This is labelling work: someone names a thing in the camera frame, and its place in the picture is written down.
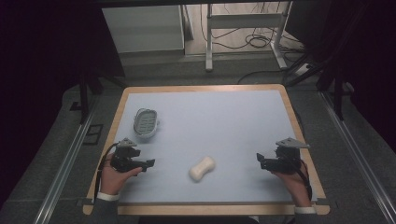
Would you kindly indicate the black floor bracket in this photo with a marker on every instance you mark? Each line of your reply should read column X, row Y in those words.
column 93, row 133

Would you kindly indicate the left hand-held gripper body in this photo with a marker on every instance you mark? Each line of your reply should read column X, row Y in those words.
column 124, row 158

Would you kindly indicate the white metal stand frame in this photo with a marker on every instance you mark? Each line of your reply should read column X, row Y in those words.
column 243, row 21

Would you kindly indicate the aluminium floor rail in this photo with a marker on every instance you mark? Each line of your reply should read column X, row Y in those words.
column 65, row 168
column 358, row 155

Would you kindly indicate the black metal stand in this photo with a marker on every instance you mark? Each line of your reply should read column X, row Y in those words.
column 337, row 96
column 84, row 93

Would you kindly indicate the white soap bar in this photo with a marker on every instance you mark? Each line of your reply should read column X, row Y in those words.
column 201, row 169

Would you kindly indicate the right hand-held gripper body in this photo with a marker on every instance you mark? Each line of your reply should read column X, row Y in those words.
column 288, row 161

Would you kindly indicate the light blue table mat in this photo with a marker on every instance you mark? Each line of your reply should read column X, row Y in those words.
column 218, row 124

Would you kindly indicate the dark curtain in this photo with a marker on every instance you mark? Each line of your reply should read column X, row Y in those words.
column 364, row 46
column 40, row 46

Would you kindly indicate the person's right hand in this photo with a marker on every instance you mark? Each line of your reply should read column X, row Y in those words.
column 299, row 186

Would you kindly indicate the white cabinet panel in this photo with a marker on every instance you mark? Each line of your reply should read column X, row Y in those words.
column 143, row 28

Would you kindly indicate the person's left hand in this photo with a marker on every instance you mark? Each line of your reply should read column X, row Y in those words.
column 112, row 180

